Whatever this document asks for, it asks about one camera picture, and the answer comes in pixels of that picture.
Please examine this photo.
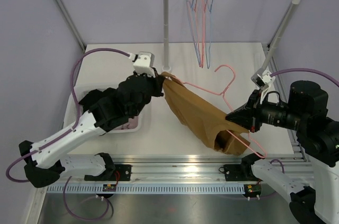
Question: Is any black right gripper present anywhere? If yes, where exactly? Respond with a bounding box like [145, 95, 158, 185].
[227, 87, 306, 131]

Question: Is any mauve pink tank top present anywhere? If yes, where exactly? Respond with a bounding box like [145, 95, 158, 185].
[114, 117, 138, 130]

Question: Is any brown tank top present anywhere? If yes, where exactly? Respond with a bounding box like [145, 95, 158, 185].
[160, 72, 250, 156]

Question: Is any black tank top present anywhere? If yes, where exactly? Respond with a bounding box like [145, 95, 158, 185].
[79, 87, 117, 113]

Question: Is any pink hanger of green top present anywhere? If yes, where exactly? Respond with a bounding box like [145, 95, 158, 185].
[193, 0, 202, 61]

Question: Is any blue hanger of mauve top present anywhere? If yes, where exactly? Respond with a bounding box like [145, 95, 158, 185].
[185, 0, 201, 67]

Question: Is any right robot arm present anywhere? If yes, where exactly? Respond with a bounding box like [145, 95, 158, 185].
[225, 80, 338, 223]

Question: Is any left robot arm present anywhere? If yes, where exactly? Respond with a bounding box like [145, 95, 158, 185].
[19, 74, 164, 188]

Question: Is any clear plastic basket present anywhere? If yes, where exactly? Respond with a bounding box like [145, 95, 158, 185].
[63, 83, 143, 133]

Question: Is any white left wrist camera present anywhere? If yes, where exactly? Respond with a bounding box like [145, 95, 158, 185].
[128, 51, 156, 78]

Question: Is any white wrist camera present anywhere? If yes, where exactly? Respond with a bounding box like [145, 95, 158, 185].
[251, 68, 275, 104]
[128, 51, 156, 78]

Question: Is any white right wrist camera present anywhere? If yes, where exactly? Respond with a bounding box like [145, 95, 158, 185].
[251, 68, 275, 104]

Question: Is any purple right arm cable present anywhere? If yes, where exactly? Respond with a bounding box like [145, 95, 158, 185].
[269, 68, 339, 87]

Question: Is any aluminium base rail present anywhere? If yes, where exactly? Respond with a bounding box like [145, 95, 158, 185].
[35, 155, 315, 185]

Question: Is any white slotted cable duct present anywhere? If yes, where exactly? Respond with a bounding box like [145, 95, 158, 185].
[47, 184, 246, 195]

